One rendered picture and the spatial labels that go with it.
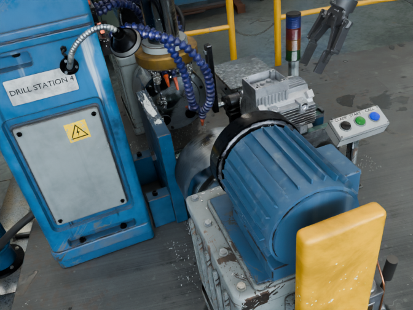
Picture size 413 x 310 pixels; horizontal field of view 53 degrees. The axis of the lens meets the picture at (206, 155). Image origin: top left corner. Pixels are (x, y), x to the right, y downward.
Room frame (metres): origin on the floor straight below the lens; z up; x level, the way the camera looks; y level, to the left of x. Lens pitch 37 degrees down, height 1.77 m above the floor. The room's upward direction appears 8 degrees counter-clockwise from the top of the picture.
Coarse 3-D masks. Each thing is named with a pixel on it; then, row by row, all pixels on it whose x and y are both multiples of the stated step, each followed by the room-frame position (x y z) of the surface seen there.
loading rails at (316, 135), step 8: (320, 112) 1.31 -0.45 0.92; (320, 120) 1.29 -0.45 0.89; (312, 128) 1.21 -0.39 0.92; (320, 128) 1.20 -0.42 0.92; (304, 136) 1.15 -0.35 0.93; (312, 136) 1.16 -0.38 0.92; (320, 136) 1.17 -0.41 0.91; (328, 136) 1.18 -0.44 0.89; (312, 144) 1.16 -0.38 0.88; (176, 152) 1.18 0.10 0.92; (176, 160) 1.14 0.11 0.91
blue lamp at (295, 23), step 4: (300, 16) 1.54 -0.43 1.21; (288, 20) 1.54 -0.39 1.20; (292, 20) 1.54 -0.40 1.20; (296, 20) 1.53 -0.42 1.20; (300, 20) 1.54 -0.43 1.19; (288, 24) 1.55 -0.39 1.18; (292, 24) 1.54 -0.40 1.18; (296, 24) 1.53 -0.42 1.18; (300, 24) 1.54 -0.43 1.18; (288, 28) 1.54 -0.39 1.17; (292, 28) 1.54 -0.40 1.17; (296, 28) 1.53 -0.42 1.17
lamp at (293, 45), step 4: (288, 40) 1.55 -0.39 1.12; (296, 40) 1.53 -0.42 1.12; (300, 40) 1.55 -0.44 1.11; (288, 44) 1.55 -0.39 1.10; (292, 44) 1.54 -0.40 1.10; (296, 44) 1.53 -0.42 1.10; (300, 44) 1.55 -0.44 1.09; (288, 48) 1.55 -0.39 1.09; (292, 48) 1.54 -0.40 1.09; (296, 48) 1.53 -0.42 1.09; (300, 48) 1.55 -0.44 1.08
